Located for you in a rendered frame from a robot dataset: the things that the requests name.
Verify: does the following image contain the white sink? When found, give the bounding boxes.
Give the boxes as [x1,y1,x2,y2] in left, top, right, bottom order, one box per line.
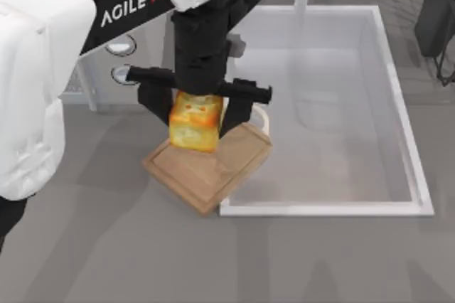
[218,5,437,218]

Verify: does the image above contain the black chair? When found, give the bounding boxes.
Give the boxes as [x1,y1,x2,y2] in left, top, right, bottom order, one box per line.
[413,0,455,87]

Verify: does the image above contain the golden bread loaf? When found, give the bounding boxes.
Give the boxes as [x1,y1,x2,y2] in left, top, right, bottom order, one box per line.
[168,90,225,155]

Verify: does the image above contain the grey rounded camera box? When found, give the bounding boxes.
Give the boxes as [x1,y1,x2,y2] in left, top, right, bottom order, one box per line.
[226,33,247,59]

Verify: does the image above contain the round microwave knob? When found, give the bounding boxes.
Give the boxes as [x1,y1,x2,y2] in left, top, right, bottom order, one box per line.
[105,33,138,56]
[110,64,139,86]

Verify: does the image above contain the wooden cutting board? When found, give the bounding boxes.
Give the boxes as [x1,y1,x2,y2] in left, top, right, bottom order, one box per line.
[141,106,275,217]

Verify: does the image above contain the pale microwave oven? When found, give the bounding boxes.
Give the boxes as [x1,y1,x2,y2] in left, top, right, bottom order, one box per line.
[58,14,178,115]

